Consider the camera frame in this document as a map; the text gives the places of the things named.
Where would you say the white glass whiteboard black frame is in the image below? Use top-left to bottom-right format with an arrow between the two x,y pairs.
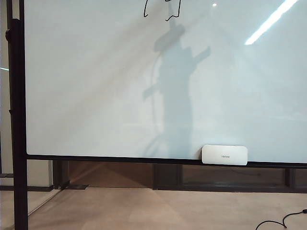
24,0 -> 307,168

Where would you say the white rectangular board eraser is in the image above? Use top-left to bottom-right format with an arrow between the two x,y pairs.
201,144 -> 248,166

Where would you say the dark floor cable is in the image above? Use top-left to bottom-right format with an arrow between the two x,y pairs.
255,208 -> 307,230

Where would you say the dark wooden wall panel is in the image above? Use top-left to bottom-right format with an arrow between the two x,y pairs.
52,160 -> 307,192

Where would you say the black whiteboard stand post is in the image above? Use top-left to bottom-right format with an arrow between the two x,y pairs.
6,0 -> 29,230

